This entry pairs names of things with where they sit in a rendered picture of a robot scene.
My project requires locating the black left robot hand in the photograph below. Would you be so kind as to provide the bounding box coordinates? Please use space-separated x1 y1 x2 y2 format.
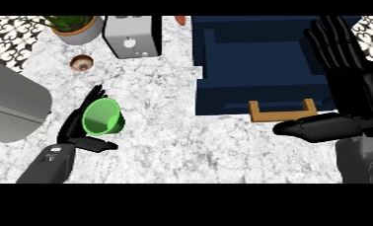
56 84 120 154

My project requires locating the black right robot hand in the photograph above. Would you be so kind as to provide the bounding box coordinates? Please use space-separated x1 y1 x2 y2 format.
272 16 373 144

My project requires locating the green cup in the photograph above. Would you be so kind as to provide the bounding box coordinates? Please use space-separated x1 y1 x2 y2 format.
80 97 127 136

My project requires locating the navy blue open drawer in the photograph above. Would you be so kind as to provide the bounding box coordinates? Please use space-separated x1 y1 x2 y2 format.
190 16 363 116

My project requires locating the grey rounded appliance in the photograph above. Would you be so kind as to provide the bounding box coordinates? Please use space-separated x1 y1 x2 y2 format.
0 64 55 144

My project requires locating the brown mushroom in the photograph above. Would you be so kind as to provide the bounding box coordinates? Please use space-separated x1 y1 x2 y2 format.
68 53 96 72

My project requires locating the potted plant in grey pot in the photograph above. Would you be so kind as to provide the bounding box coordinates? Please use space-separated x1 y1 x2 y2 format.
43 16 105 46

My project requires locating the silver toaster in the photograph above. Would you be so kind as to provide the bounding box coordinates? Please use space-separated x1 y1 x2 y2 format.
102 16 164 60

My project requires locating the wooden drawer handle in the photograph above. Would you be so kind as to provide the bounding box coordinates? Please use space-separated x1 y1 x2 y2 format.
248 98 319 123

